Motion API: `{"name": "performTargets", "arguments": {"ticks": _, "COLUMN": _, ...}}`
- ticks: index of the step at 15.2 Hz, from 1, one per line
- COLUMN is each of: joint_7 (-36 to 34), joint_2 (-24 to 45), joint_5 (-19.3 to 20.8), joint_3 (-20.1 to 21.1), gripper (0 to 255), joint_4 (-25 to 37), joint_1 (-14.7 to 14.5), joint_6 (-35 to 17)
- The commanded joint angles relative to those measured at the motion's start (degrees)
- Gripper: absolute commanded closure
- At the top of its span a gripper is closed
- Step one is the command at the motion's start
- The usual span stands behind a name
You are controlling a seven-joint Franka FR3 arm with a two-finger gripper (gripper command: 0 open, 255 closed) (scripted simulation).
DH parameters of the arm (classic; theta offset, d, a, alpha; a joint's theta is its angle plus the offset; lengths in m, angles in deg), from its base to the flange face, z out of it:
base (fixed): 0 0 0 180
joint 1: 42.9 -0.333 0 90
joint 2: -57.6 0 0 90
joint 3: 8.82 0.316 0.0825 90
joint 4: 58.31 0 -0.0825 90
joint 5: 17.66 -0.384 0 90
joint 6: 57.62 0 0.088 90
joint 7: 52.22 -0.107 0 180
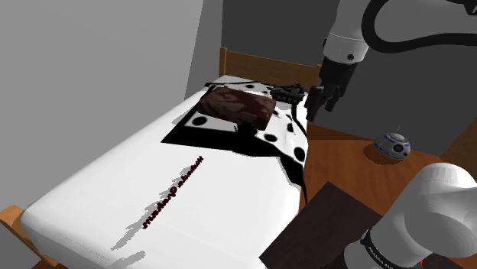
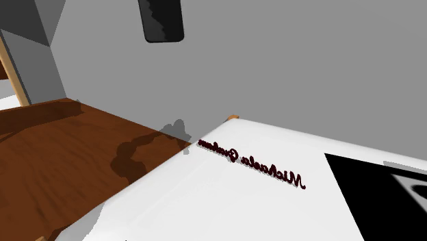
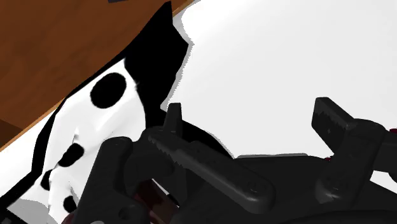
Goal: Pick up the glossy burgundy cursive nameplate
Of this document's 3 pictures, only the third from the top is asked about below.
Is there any white black spotted soft toy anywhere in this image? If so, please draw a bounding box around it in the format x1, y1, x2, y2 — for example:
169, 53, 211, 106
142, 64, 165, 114
0, 1, 234, 224

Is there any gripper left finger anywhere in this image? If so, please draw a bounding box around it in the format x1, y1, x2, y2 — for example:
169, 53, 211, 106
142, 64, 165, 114
73, 102, 277, 224

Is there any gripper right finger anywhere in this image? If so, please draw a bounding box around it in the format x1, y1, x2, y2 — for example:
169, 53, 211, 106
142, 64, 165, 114
311, 97, 397, 206

